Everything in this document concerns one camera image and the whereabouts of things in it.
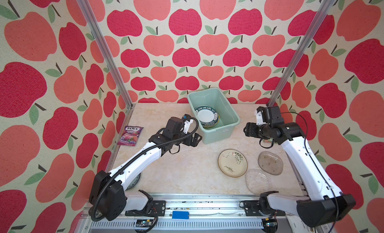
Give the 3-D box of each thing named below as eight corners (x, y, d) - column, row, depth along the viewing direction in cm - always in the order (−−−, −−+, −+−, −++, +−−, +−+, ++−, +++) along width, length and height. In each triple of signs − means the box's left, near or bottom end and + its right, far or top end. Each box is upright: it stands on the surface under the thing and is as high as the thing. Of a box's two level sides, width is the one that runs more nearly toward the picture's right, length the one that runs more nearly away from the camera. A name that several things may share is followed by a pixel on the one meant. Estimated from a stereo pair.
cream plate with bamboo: (219, 177, 87) (220, 175, 84) (216, 150, 98) (217, 148, 95) (249, 177, 87) (250, 175, 84) (242, 150, 97) (244, 148, 95)
